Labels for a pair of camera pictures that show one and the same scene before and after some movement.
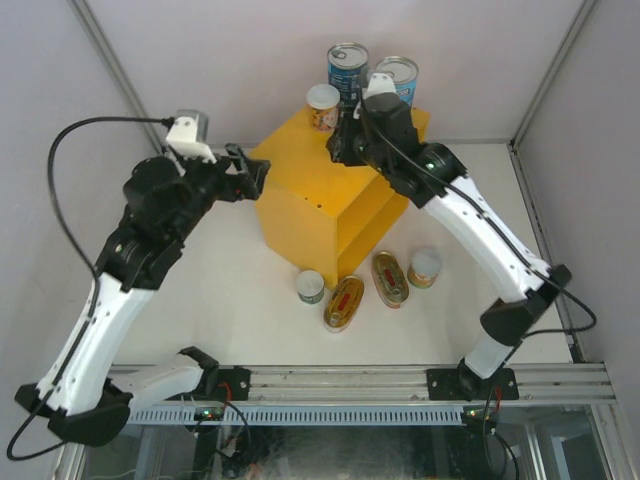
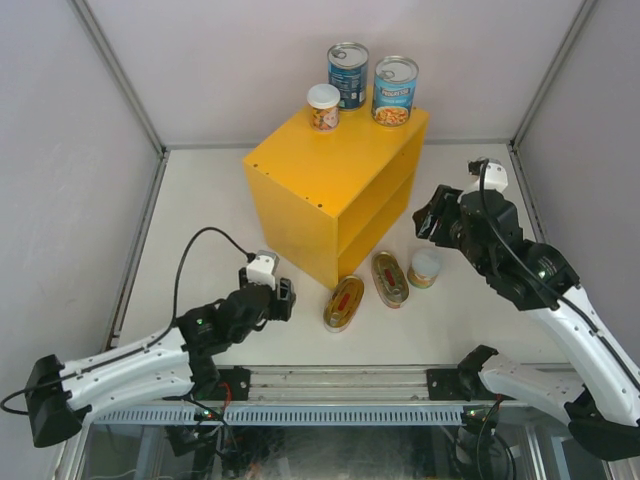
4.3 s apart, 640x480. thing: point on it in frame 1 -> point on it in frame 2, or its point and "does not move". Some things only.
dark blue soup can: [346, 64] does not move
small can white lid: [324, 99] does not move
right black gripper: [339, 143] -> [443, 206]
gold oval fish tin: [389, 280] does not move
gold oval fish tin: [343, 303] does not move
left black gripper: [237, 187] -> [279, 308]
